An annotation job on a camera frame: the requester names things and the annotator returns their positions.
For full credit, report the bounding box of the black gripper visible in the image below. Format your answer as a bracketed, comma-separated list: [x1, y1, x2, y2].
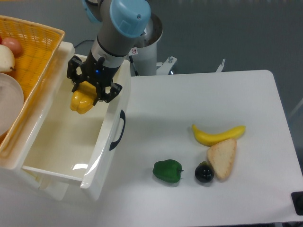
[67, 51, 123, 106]

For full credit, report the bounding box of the yellow bell pepper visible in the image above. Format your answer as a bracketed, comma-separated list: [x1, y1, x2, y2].
[70, 81, 97, 114]

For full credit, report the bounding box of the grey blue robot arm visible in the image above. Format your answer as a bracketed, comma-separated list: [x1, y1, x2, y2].
[67, 0, 151, 105]

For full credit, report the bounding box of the open upper white drawer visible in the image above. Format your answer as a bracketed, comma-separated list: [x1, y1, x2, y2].
[23, 60, 131, 201]

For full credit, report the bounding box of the green bell pepper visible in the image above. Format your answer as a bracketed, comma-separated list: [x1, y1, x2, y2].
[152, 159, 183, 183]

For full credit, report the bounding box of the white drawer cabinet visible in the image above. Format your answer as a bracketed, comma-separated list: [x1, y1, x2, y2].
[0, 42, 75, 201]

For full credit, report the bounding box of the yellow woven basket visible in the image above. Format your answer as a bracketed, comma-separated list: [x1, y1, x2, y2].
[0, 15, 65, 158]

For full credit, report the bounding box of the beige round plate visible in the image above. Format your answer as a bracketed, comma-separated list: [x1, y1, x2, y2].
[0, 73, 24, 136]

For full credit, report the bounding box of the white pear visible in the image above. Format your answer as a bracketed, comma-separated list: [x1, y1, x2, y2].
[0, 45, 15, 73]

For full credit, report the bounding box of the yellow banana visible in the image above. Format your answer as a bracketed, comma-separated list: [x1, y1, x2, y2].
[191, 124, 246, 147]

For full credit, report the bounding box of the dark purple eggplant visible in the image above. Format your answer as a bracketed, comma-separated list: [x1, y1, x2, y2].
[195, 161, 214, 183]

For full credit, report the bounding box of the toast bread slice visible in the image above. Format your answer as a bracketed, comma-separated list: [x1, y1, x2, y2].
[207, 139, 237, 180]

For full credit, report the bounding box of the black corner device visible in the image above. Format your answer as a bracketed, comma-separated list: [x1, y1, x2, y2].
[291, 191, 303, 216]

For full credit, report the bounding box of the black drawer handle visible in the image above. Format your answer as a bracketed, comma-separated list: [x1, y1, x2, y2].
[109, 110, 126, 151]

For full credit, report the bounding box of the white metal bracket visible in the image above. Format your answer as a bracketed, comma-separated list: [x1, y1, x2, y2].
[216, 59, 225, 72]

